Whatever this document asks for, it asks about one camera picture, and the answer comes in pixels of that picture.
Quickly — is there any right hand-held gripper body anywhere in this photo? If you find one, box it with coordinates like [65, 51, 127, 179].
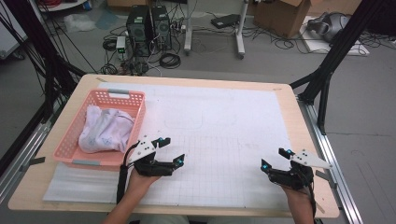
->
[267, 148, 333, 191]

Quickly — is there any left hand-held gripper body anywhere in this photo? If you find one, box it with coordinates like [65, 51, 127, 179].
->
[126, 134, 177, 178]

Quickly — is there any pink plastic basket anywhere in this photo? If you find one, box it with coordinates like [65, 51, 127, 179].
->
[51, 88, 148, 172]

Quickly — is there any lilac printed towel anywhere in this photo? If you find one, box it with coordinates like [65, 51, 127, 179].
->
[78, 105, 136, 154]

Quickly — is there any person's right hand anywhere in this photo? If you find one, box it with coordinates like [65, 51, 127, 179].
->
[281, 184, 316, 203]

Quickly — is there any person's left hand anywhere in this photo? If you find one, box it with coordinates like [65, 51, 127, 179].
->
[127, 169, 161, 194]

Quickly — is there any white grid mat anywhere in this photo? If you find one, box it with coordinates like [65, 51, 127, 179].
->
[42, 81, 300, 210]

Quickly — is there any small white box green light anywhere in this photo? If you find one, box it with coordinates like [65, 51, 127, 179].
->
[115, 35, 127, 54]

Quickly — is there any white floor board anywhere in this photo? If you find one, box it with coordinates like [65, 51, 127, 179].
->
[300, 15, 371, 57]

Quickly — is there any black computer tower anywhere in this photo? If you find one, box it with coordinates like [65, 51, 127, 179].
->
[125, 5, 153, 58]
[150, 5, 173, 51]

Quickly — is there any white stand leg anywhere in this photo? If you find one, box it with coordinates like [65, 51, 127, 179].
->
[183, 0, 194, 56]
[234, 0, 250, 60]

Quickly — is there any teal sheet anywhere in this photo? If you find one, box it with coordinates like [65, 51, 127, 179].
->
[94, 8, 120, 31]

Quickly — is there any grey rounded device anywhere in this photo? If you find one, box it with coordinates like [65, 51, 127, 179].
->
[306, 11, 351, 43]

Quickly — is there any brown cardboard box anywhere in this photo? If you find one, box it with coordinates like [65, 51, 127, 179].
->
[252, 0, 312, 39]

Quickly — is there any black flat box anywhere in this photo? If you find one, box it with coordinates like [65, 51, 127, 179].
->
[210, 13, 241, 30]

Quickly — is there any clear plastic bag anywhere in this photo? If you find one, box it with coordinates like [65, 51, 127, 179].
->
[64, 12, 97, 34]

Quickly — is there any white cabinet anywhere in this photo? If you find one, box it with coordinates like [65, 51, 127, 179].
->
[0, 3, 29, 60]

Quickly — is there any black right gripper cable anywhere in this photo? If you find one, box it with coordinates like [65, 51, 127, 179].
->
[306, 174, 319, 218]

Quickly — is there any grey table bracket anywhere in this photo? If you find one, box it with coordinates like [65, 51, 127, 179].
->
[20, 156, 47, 173]
[315, 169, 338, 189]

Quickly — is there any aluminium rail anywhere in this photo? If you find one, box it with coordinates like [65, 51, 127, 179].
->
[0, 120, 52, 203]
[297, 99, 363, 224]

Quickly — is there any coiled black cable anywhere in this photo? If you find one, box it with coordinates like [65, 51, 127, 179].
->
[159, 52, 182, 70]

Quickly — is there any black metal frame stand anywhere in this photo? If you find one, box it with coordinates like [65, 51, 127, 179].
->
[0, 0, 87, 122]
[289, 0, 396, 135]

